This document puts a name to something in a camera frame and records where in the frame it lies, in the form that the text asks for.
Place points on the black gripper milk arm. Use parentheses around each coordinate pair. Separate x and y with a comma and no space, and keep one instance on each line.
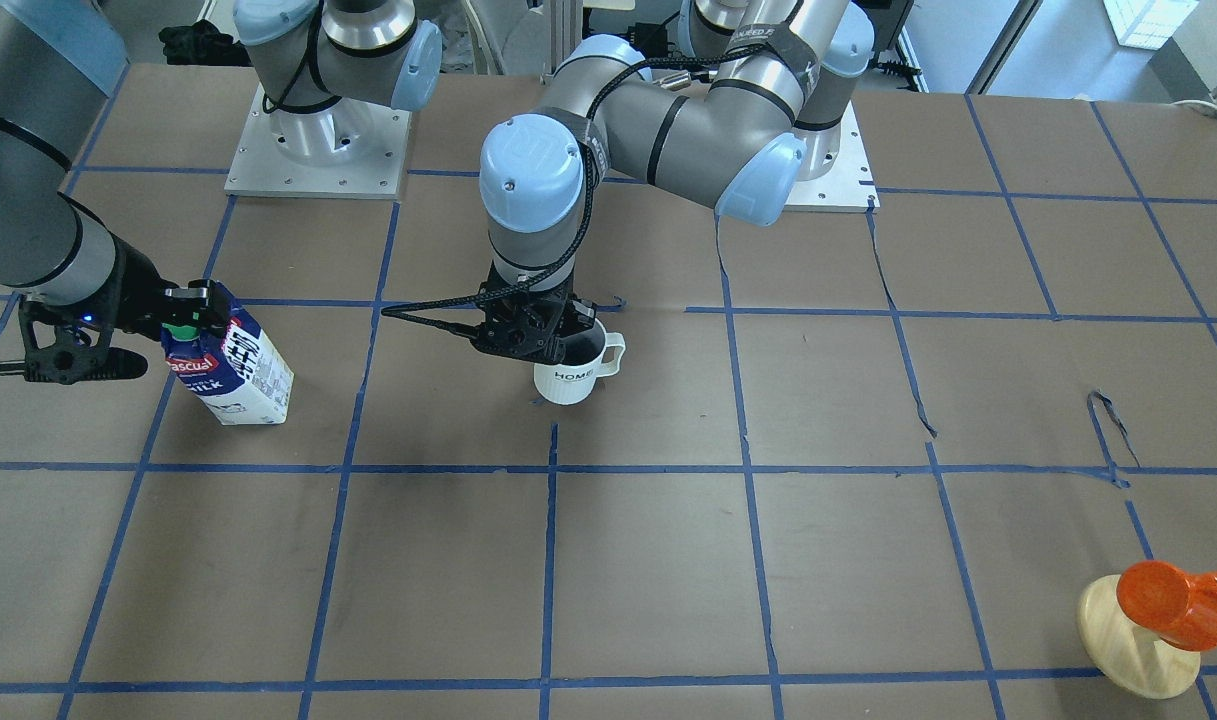
(131,291)

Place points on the black gripper mug arm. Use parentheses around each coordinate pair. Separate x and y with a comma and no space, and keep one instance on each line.
(577,319)

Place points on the white ceramic mug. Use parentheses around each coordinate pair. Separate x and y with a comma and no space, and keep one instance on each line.
(590,355)

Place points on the blue white milk carton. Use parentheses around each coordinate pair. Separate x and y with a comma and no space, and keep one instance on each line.
(242,379)

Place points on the grey robot arm near mug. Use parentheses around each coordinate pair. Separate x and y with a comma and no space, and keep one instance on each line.
(785,72)

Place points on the grey robot arm near milk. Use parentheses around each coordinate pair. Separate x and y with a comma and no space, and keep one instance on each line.
(339,82)

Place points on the brown paper table cover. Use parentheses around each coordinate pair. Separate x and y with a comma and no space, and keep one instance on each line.
(840,474)

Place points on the orange mug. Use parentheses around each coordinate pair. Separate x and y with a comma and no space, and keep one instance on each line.
(1179,607)

